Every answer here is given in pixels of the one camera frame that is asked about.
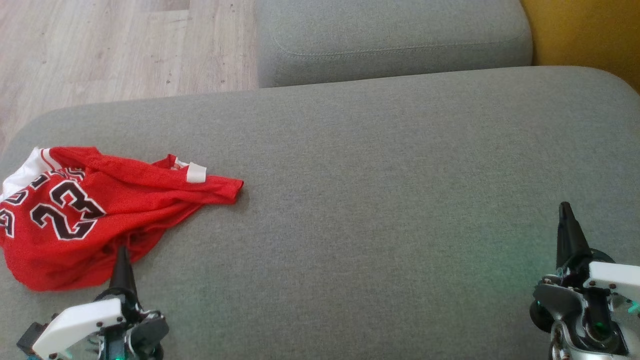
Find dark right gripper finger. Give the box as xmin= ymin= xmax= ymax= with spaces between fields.
xmin=556 ymin=201 xmax=593 ymax=281

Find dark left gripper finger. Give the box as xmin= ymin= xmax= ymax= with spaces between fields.
xmin=107 ymin=244 xmax=139 ymax=301

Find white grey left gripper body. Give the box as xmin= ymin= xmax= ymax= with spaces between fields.
xmin=31 ymin=290 xmax=170 ymax=360

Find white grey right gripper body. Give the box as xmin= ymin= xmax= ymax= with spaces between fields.
xmin=530 ymin=247 xmax=640 ymax=360

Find red shorts with white stripe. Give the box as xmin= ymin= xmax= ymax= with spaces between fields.
xmin=47 ymin=146 xmax=245 ymax=266

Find large yellow sofa back cushion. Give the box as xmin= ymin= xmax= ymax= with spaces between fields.
xmin=520 ymin=0 xmax=640 ymax=93

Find large grey sofa seat cushion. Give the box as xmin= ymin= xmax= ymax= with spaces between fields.
xmin=0 ymin=66 xmax=640 ymax=360

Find medium grey sofa seat cushion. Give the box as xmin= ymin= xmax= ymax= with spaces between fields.
xmin=255 ymin=0 xmax=534 ymax=89

